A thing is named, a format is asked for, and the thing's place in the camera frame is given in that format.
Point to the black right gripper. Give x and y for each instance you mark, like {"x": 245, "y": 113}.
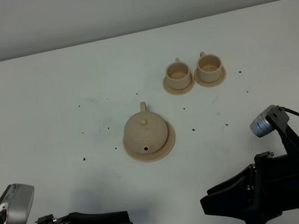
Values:
{"x": 276, "y": 190}

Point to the beige clay teapot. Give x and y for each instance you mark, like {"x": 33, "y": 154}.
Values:
{"x": 145, "y": 133}

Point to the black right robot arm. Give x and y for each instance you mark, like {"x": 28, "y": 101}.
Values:
{"x": 259, "y": 193}

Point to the beige teapot saucer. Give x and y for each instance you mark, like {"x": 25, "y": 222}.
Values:
{"x": 151, "y": 157}

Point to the right beige cup saucer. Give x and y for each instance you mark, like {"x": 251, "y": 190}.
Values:
{"x": 212, "y": 84}

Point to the beige cup saucer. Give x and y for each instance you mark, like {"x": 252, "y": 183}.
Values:
{"x": 212, "y": 84}
{"x": 180, "y": 90}

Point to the left beige cup saucer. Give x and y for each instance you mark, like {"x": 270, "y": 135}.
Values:
{"x": 180, "y": 90}

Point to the right beige teacup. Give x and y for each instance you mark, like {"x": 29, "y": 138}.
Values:
{"x": 209, "y": 68}

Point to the beige teacup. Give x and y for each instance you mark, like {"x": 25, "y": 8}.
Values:
{"x": 178, "y": 75}
{"x": 209, "y": 68}

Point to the left beige teacup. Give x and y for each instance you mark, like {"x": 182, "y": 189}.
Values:
{"x": 178, "y": 75}

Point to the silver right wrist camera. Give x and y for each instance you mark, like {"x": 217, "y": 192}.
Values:
{"x": 269, "y": 120}

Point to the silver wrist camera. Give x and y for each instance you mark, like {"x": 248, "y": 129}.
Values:
{"x": 269, "y": 120}
{"x": 17, "y": 200}

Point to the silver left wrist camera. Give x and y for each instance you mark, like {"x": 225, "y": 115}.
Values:
{"x": 17, "y": 200}

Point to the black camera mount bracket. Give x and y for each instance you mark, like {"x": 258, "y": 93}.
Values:
{"x": 290, "y": 141}

